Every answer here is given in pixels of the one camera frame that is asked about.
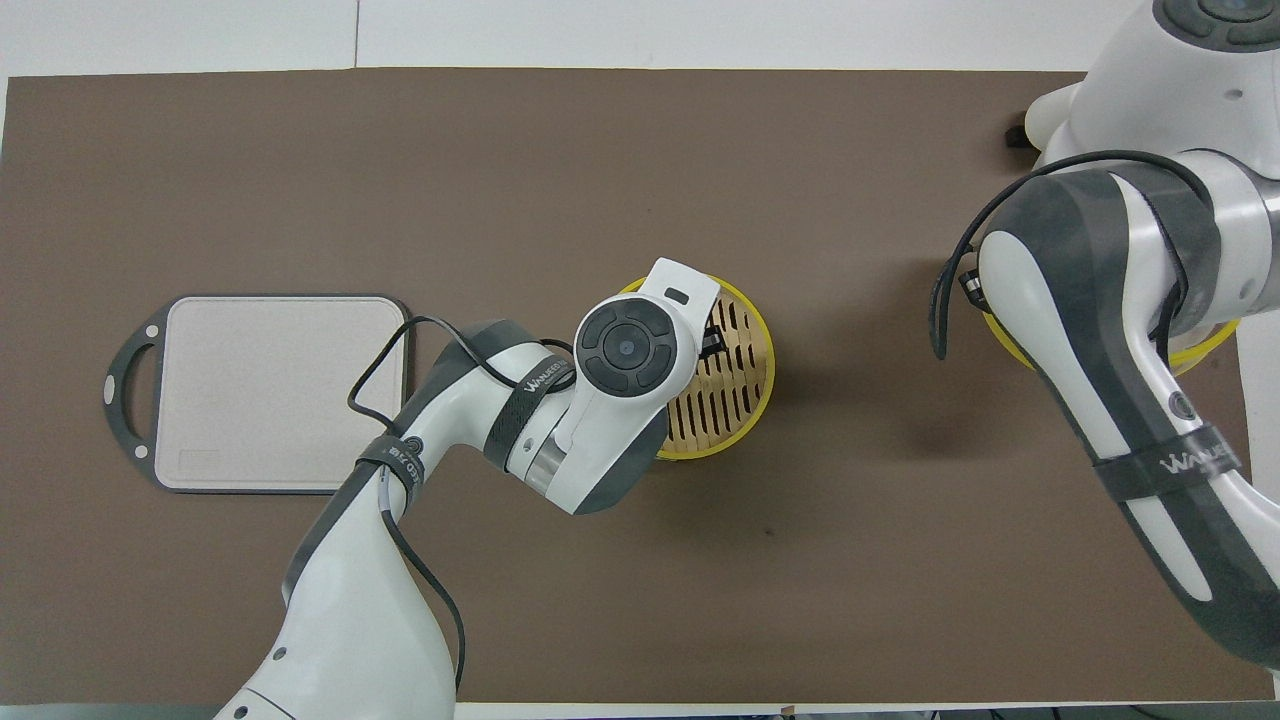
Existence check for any brown table mat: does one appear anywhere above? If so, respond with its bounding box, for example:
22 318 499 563
3 67 1277 705

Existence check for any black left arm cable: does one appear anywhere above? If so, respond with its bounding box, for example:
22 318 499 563
347 316 578 693

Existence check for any yellow bamboo steamer basket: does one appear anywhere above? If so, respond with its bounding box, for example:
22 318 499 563
618 274 776 462

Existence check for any white cup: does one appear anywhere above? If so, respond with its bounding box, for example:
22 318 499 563
1022 84 1089 166

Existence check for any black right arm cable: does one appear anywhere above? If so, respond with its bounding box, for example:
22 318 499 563
928 150 1216 363

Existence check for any grey cutting board with handle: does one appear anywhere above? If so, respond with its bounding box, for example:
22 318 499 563
103 293 413 496

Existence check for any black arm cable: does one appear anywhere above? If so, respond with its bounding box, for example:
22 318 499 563
928 150 1216 363
347 316 578 693

